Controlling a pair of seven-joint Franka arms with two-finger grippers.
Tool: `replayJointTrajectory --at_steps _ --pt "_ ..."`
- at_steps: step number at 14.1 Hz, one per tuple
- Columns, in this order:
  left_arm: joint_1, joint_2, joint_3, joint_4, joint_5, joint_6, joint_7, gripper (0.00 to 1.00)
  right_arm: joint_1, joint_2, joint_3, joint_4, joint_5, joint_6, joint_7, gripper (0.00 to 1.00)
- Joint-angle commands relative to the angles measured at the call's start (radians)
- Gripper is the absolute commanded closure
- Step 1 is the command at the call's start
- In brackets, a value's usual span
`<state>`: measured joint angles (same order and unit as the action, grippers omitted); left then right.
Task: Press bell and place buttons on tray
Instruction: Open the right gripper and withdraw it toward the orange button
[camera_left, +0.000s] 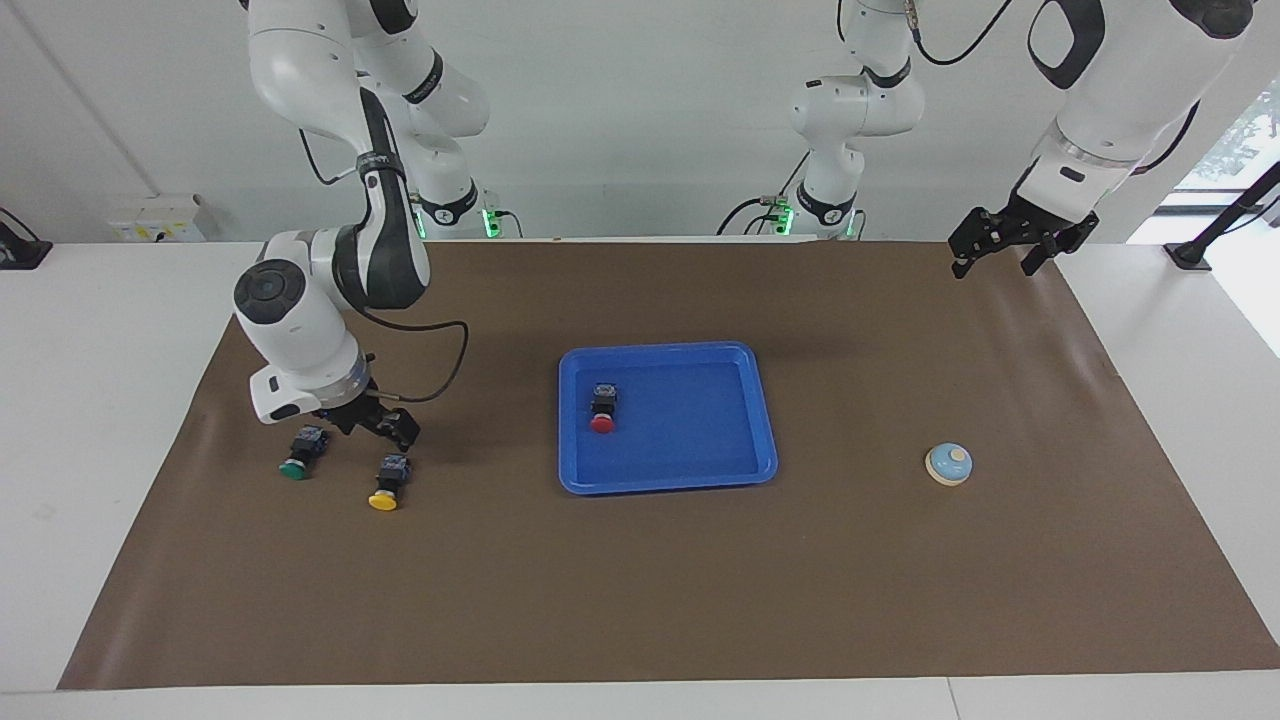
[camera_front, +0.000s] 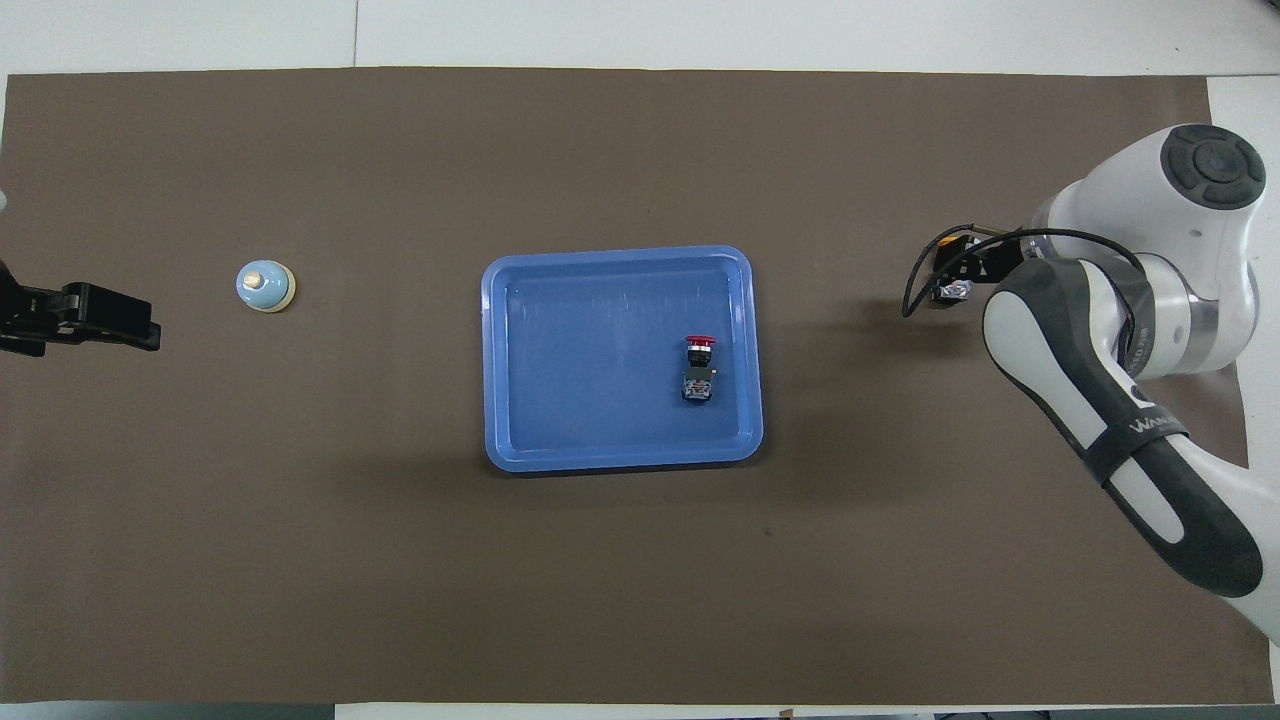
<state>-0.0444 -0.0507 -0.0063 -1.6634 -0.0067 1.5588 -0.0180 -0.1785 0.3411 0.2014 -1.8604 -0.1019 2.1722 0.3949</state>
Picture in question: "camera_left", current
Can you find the yellow mushroom push button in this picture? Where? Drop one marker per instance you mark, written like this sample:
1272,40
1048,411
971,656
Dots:
383,501

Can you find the brown table mat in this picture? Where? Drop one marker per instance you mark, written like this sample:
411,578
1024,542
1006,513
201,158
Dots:
500,600

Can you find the black camera stand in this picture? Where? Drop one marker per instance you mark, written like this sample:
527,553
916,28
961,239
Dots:
1188,255
20,255

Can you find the light blue bell knob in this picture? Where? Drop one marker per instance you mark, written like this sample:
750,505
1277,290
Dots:
948,465

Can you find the white wall socket box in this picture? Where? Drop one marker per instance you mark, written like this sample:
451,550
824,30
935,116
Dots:
150,220

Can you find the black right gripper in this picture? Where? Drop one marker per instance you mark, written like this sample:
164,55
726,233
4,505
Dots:
365,412

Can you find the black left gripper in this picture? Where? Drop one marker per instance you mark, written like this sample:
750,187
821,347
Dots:
1040,222

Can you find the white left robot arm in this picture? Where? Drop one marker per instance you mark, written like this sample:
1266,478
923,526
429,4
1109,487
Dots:
1130,90

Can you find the red mushroom push button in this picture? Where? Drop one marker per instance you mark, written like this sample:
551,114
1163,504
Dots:
602,424

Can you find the green mushroom push button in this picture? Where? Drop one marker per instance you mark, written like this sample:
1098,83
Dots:
293,469

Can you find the bright window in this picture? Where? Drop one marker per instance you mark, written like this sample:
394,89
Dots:
1250,130

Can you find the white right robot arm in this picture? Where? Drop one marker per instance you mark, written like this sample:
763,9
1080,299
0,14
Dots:
300,330

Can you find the blue plastic tray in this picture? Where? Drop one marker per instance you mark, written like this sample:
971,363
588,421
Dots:
690,440

